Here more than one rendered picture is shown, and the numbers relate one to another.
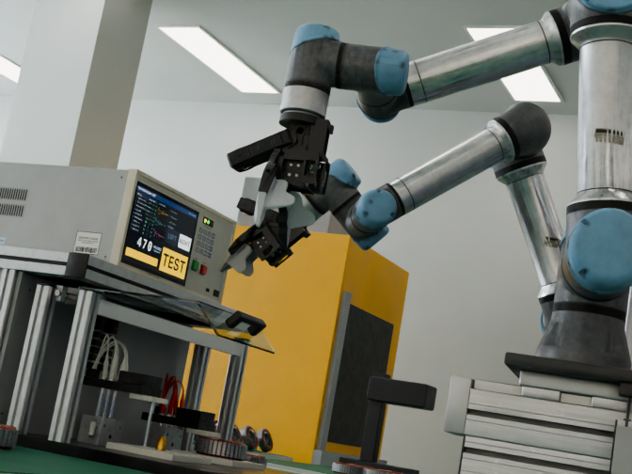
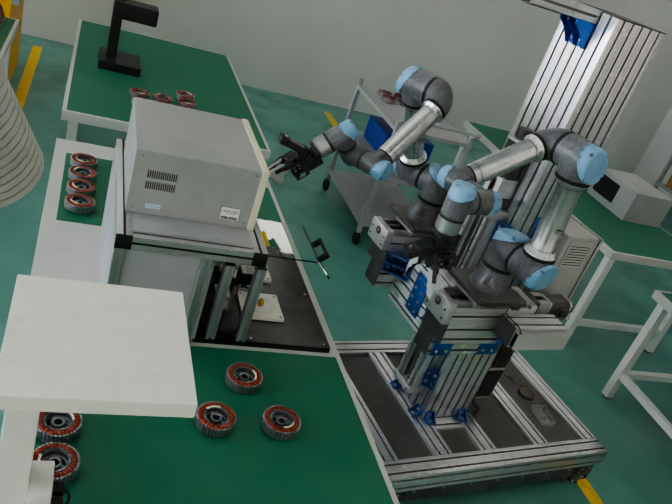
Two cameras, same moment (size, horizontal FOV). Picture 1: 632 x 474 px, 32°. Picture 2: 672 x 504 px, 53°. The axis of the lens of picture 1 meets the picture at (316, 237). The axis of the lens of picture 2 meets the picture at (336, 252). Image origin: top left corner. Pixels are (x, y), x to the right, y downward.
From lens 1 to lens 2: 2.21 m
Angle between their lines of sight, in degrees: 61
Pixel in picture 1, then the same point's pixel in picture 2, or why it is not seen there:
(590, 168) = (547, 244)
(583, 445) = (488, 322)
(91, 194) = (232, 184)
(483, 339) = not seen: outside the picture
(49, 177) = (196, 168)
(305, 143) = (446, 245)
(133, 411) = not seen: hidden behind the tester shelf
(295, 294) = not seen: outside the picture
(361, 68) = (485, 211)
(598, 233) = (545, 276)
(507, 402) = (467, 311)
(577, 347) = (500, 290)
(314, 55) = (468, 208)
